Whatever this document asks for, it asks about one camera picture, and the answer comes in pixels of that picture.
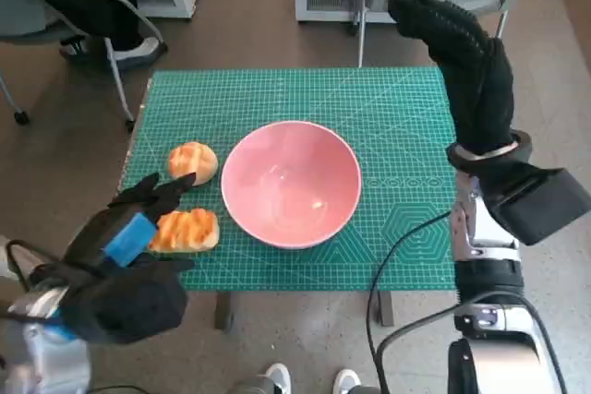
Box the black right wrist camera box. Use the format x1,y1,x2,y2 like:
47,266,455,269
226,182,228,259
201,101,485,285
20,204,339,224
488,167,591,247

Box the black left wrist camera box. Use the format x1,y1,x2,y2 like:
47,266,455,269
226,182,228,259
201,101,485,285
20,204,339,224
59,264,189,345

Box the grey padded chair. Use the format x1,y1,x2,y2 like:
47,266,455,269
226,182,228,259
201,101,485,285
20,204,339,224
0,0,165,132

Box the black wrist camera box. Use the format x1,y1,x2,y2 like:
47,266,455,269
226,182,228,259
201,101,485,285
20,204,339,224
59,264,189,345
488,167,591,247

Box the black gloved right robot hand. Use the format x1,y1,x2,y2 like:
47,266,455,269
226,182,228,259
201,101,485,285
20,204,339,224
387,0,516,155

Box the round toy bread bun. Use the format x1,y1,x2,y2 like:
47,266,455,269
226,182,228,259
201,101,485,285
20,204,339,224
167,141,219,187

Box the long toy bread loaf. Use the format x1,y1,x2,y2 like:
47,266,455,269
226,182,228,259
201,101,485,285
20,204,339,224
147,208,220,253

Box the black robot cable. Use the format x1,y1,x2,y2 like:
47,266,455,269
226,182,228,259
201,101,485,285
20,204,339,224
4,239,66,293
367,211,452,394
375,304,463,394

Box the green cutting mat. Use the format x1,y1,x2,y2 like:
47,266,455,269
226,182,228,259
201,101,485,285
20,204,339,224
117,68,459,293

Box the pink bowl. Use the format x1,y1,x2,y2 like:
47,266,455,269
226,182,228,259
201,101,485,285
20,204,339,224
220,120,363,250

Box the person with white shoes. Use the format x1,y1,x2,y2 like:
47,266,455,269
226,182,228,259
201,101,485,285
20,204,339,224
230,361,384,394

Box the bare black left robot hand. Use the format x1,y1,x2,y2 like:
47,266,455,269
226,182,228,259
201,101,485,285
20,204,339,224
62,172,198,281

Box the dark table leg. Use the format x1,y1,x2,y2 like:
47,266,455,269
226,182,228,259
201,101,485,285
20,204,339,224
215,291,235,331
378,291,394,327

